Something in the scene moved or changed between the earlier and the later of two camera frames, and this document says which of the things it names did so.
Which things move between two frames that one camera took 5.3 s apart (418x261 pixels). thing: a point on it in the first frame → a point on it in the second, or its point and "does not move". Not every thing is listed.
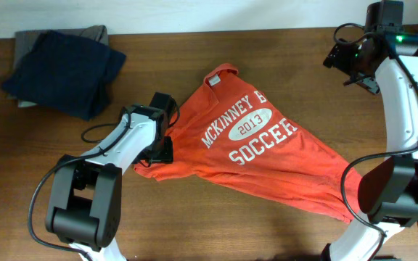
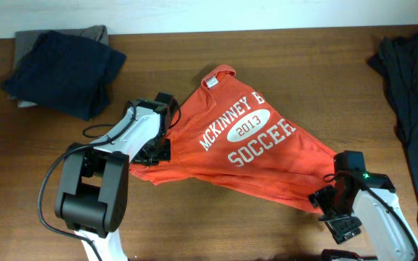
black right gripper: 341,63 → 340,231
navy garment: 64,72 does not move
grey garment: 25,40 does not move
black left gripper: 166,154 does not move
